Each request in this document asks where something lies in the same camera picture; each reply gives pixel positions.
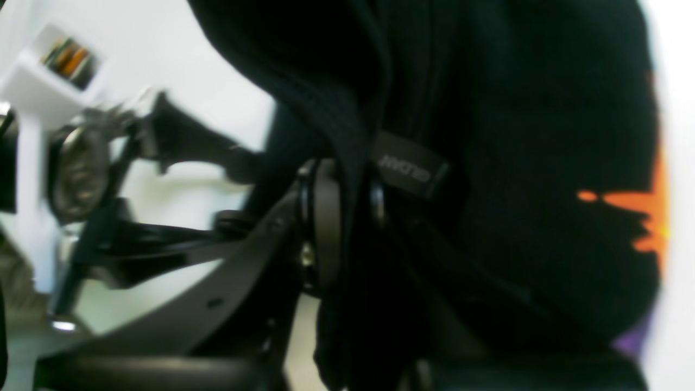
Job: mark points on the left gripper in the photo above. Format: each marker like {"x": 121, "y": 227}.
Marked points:
{"x": 66, "y": 116}

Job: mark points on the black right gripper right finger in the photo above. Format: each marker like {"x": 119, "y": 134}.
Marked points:
{"x": 476, "y": 333}

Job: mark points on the black T-shirt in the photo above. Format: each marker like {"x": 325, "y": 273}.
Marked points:
{"x": 507, "y": 124}

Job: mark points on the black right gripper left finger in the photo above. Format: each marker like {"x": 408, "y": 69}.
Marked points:
{"x": 230, "y": 330}

